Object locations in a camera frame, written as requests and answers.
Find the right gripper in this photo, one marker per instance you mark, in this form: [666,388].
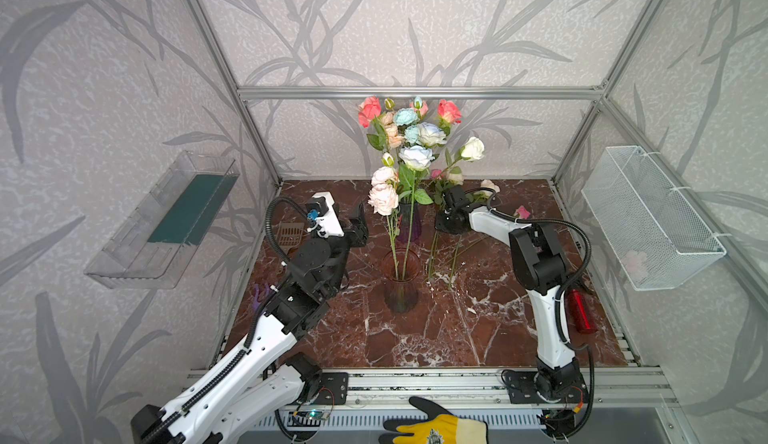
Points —
[450,213]

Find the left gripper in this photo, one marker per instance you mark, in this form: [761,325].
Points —
[350,234]

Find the pale pink flower stem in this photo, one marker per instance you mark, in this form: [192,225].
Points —
[384,199]

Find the red glass vase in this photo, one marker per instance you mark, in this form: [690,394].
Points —
[402,271]

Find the cream white rose stem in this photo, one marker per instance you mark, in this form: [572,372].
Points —
[472,151]

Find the white blue rose stem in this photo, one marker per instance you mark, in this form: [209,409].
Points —
[431,136]
[414,166]

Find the coral pink rose stem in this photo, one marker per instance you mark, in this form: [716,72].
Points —
[448,117]

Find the light blue flower stem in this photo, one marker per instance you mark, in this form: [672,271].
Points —
[406,121]

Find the red pink rose stem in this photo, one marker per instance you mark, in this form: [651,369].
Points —
[370,118]

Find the purple glass vase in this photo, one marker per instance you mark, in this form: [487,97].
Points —
[410,225]

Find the peach flower stem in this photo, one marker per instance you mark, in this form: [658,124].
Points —
[391,130]

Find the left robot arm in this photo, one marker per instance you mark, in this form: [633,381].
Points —
[233,396]

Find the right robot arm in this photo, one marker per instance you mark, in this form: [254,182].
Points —
[541,267]

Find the pile of artificial flowers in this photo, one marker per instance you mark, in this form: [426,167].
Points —
[484,218]

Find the purple plastic hook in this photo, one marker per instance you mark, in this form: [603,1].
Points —
[259,293]

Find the yellow black work glove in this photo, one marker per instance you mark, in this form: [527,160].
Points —
[440,427]

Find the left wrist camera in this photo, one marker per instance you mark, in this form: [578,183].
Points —
[322,216]

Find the white wire basket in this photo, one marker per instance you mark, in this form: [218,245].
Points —
[659,239]

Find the clear plastic wall tray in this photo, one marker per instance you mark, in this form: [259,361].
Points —
[152,249]

